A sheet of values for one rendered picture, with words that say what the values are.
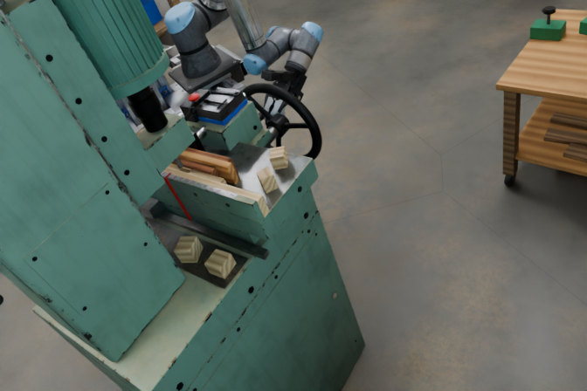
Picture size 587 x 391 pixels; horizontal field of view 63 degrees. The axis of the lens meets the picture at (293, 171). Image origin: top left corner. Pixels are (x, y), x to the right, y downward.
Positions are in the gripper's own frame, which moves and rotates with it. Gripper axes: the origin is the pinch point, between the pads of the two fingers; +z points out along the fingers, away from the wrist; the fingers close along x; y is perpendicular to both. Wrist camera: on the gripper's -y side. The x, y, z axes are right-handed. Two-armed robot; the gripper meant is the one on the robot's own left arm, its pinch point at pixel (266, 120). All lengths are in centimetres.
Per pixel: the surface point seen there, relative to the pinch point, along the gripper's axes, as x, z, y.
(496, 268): -63, 10, 79
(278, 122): -12.6, 2.1, -9.4
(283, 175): -34.8, 18.0, -26.3
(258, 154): -23.7, 14.8, -24.2
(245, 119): -14.3, 7.2, -23.7
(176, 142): -16.2, 21.1, -42.2
